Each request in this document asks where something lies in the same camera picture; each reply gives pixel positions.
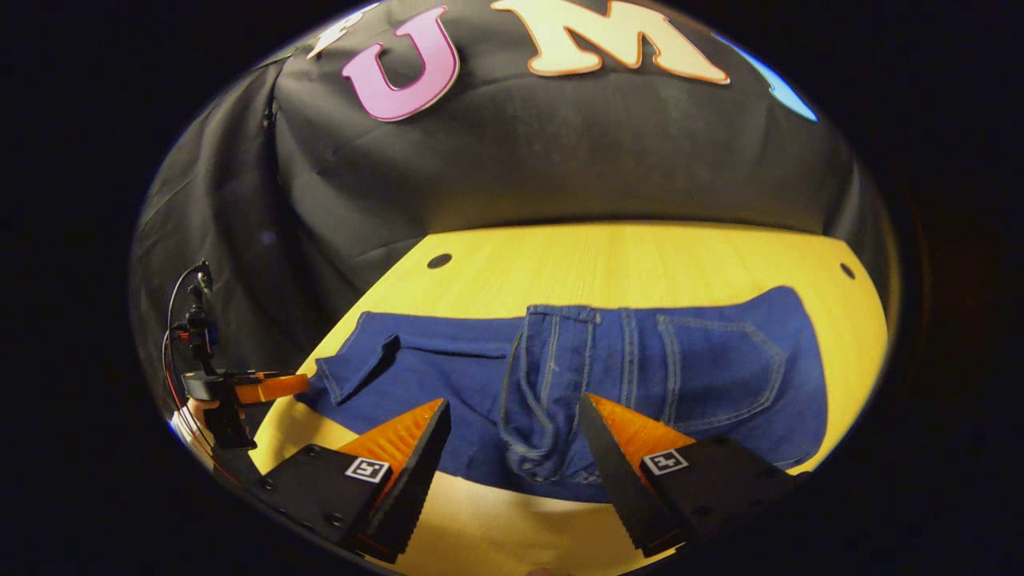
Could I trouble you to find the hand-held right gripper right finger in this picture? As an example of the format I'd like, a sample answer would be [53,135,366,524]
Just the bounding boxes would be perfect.
[578,392,810,559]

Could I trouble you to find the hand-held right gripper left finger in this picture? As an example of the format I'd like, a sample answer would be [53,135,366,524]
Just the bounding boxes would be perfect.
[250,398,452,564]

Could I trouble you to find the blue denim jeans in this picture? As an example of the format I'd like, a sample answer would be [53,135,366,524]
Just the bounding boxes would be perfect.
[298,286,830,506]

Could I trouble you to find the black backdrop cloth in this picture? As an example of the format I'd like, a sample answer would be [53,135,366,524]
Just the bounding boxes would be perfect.
[128,0,902,405]

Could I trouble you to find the thin red cable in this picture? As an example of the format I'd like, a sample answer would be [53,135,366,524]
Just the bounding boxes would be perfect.
[162,330,242,487]

